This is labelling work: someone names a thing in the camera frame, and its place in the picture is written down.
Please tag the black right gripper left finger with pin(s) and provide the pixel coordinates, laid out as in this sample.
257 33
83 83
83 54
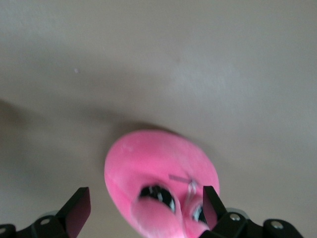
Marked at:
79 208

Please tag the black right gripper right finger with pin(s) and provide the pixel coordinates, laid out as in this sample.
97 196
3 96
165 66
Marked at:
210 205

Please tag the pink plush toy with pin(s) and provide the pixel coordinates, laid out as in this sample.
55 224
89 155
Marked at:
153 158

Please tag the brown table mat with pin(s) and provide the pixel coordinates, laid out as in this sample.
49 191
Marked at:
148 62

